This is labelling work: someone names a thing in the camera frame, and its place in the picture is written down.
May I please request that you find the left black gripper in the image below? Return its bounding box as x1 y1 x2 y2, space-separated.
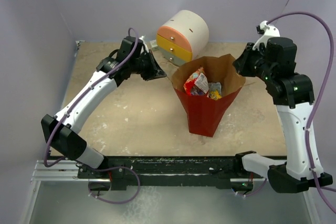
130 49 166 81

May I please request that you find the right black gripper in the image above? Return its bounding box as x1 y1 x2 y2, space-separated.
234 42 275 82

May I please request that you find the red snack bag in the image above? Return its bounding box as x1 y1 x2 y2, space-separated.
183 67 209 95

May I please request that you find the red brown paper bag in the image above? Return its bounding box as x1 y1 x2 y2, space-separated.
170 54 246 137

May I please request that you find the yellow m&m's packet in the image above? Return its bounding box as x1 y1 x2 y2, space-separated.
207 90 222 101

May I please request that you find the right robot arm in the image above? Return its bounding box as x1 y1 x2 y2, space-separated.
233 37 333 194

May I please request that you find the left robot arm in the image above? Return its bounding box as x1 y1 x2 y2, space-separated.
41 35 166 178

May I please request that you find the small white box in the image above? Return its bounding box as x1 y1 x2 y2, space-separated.
150 40 159 51

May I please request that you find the round pastel drawer cabinet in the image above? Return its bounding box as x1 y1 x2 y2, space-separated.
156 10 209 66

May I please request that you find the crumpled grey wrapper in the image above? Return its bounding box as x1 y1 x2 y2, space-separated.
208 82 222 95

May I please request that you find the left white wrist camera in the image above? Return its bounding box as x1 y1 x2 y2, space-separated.
139 35 149 52

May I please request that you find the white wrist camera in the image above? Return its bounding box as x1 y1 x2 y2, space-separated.
253 20 280 51
139 35 149 52

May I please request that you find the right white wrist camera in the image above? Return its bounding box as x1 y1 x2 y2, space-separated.
253 20 280 51

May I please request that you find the black aluminium base frame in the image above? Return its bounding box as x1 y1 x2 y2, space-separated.
31 153 305 192

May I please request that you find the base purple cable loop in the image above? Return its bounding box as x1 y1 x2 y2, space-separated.
88 165 142 204

